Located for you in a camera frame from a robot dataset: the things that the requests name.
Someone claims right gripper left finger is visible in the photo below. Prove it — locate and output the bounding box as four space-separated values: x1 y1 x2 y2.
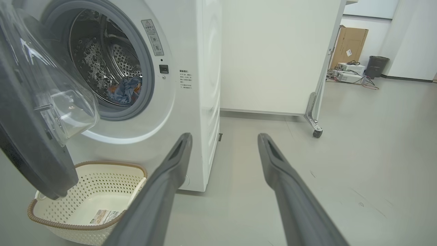
102 133 193 246

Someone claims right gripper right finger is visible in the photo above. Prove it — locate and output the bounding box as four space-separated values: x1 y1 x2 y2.
258 133 350 246

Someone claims blue orange-print garment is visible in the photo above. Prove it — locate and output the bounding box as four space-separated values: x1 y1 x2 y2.
108 77 142 105

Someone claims dark round washing machine door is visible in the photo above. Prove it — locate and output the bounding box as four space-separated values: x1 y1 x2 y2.
0 0 100 201

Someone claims basket product sticker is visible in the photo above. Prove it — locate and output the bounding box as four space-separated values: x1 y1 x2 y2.
89 209 121 225

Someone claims white perforated laundry basket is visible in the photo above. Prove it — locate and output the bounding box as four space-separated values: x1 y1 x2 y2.
27 161 148 246

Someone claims white front-load washing machine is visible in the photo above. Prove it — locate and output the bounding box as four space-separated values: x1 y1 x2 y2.
14 0 223 192

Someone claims metal caster leg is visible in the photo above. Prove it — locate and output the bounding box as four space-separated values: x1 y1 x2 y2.
304 92 323 139

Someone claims printed text label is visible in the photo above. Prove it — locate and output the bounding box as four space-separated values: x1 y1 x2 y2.
179 70 193 90

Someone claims white flat electronic box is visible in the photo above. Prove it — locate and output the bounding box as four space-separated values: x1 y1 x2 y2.
336 72 363 84

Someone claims white electronics on floor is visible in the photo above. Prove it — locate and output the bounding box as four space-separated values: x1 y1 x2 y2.
326 61 380 91

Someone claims white perforated electronic box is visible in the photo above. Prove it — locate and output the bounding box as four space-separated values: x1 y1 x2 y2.
337 63 366 76

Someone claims white partition panel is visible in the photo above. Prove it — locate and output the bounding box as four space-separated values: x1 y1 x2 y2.
220 0 347 117

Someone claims dark grey trash bin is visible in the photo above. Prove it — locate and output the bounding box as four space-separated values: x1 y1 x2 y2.
364 56 390 79

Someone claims grey warning sticker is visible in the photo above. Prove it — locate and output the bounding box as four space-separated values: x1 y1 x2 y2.
141 19 165 56

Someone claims brown cardboard box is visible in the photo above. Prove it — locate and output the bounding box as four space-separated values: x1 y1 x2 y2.
330 26 369 70

